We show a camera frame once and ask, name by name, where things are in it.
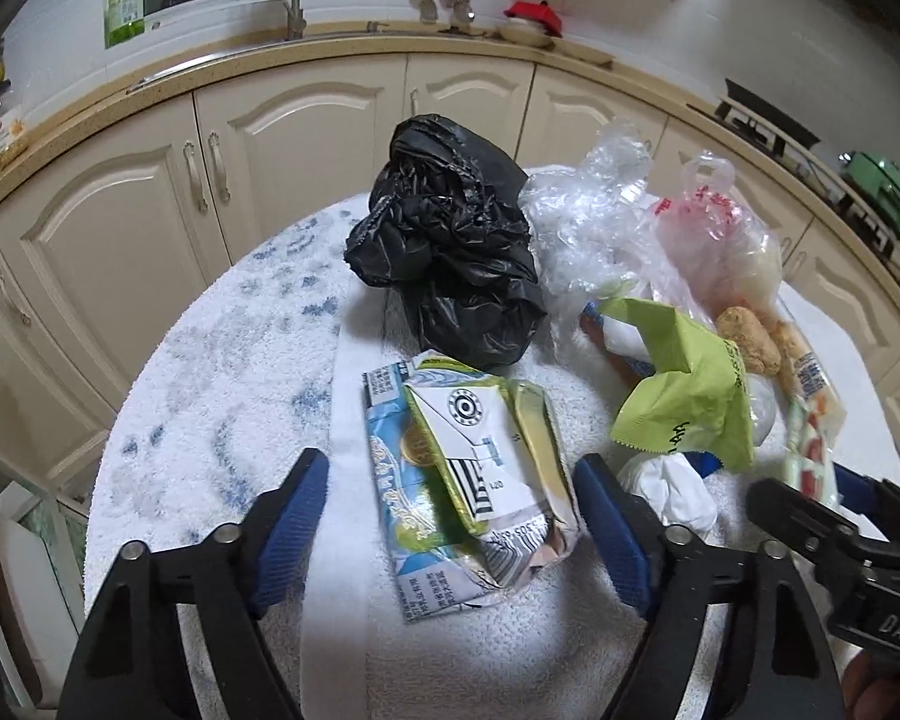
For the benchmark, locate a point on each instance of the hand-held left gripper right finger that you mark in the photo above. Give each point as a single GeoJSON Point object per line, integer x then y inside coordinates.
{"type": "Point", "coordinates": [615, 532]}

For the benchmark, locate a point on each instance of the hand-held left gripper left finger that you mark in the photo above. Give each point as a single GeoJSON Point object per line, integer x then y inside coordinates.
{"type": "Point", "coordinates": [296, 532]}

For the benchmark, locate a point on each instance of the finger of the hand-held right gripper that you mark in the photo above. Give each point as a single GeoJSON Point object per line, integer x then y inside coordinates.
{"type": "Point", "coordinates": [787, 511]}
{"type": "Point", "coordinates": [859, 485]}

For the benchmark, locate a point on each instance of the blue green carton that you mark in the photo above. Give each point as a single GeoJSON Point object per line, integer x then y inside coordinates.
{"type": "Point", "coordinates": [420, 510]}

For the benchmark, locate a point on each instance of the brown fuzzy lump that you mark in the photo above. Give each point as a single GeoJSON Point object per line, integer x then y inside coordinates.
{"type": "Point", "coordinates": [750, 341]}

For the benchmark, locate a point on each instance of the crumpled white tissue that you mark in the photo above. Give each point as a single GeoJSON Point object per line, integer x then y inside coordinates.
{"type": "Point", "coordinates": [667, 491]}

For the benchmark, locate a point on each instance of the striped plastic packet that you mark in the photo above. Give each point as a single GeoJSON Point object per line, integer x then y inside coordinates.
{"type": "Point", "coordinates": [810, 397]}

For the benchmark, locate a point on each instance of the green paper wrapper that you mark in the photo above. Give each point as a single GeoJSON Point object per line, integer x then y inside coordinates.
{"type": "Point", "coordinates": [682, 397]}

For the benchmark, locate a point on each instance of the blue patterned white cloth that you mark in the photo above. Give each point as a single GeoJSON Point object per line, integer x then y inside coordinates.
{"type": "Point", "coordinates": [217, 390]}

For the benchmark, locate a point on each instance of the clear bag with red print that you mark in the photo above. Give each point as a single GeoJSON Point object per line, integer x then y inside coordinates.
{"type": "Point", "coordinates": [705, 240]}

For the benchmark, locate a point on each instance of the black gas stove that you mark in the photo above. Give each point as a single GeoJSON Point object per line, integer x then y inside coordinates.
{"type": "Point", "coordinates": [855, 199]}

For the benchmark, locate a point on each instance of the green electric pot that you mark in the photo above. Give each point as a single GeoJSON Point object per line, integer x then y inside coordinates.
{"type": "Point", "coordinates": [885, 191]}

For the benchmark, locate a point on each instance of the crumpled clear plastic wrap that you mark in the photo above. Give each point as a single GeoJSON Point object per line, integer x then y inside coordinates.
{"type": "Point", "coordinates": [577, 225]}

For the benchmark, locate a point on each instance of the black plastic bag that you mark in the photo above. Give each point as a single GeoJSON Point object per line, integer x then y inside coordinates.
{"type": "Point", "coordinates": [450, 240]}

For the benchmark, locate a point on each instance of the cream lower kitchen cabinets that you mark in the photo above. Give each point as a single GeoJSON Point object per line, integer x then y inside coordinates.
{"type": "Point", "coordinates": [105, 240]}

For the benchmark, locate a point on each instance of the black grill tray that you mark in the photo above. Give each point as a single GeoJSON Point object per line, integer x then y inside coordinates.
{"type": "Point", "coordinates": [765, 116]}

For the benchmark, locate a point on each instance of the beige bowl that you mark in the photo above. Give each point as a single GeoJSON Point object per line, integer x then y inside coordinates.
{"type": "Point", "coordinates": [521, 31]}

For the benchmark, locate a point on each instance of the steel faucet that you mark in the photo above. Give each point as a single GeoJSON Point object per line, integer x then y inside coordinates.
{"type": "Point", "coordinates": [294, 15]}

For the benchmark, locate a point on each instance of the red pot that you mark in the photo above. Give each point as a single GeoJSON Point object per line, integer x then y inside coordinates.
{"type": "Point", "coordinates": [532, 11]}

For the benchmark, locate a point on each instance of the green bottle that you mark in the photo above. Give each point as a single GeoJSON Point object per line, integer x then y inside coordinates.
{"type": "Point", "coordinates": [125, 11]}

